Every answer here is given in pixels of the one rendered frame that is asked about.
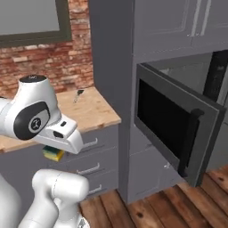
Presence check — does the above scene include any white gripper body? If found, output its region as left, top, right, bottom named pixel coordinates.
left=33, top=128, right=85, bottom=155

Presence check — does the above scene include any yellow green sponge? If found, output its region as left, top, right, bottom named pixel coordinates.
left=42, top=144, right=66, bottom=162

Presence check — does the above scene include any grey microwave door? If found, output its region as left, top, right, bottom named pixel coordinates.
left=134, top=62, right=227, bottom=188

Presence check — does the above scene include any grey built-in microwave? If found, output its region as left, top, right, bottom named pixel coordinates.
left=139, top=49, right=228, bottom=126

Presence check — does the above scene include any grey drawer front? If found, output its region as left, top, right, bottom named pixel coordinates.
left=65, top=147, right=120, bottom=180
left=85, top=174, right=120, bottom=198
left=79, top=124, right=120, bottom=156

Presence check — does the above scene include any wooden topped grey counter cabinet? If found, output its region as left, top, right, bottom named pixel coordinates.
left=0, top=85, right=123, bottom=208

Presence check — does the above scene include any small black silver utensil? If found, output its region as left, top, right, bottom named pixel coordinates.
left=72, top=88, right=86, bottom=104

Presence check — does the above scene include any grey lower cabinet door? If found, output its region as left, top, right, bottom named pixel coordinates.
left=127, top=127, right=185, bottom=203

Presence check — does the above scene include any tall grey cabinet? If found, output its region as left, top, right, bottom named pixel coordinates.
left=88, top=0, right=228, bottom=206

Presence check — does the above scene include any dark framed window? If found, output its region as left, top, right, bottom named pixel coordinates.
left=0, top=0, right=73, bottom=48

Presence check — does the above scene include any grey cupboard door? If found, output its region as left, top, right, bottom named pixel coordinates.
left=194, top=0, right=228, bottom=48
left=133, top=0, right=198, bottom=57

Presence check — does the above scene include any silver drawer handle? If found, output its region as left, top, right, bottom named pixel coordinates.
left=82, top=137, right=99, bottom=149
left=76, top=162, right=102, bottom=175
left=87, top=183, right=103, bottom=196

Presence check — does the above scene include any black microwave door handle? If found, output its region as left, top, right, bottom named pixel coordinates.
left=176, top=108, right=206, bottom=178

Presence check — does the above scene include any silver cupboard door handle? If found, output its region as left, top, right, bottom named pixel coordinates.
left=189, top=0, right=202, bottom=37
left=199, top=0, right=213, bottom=37

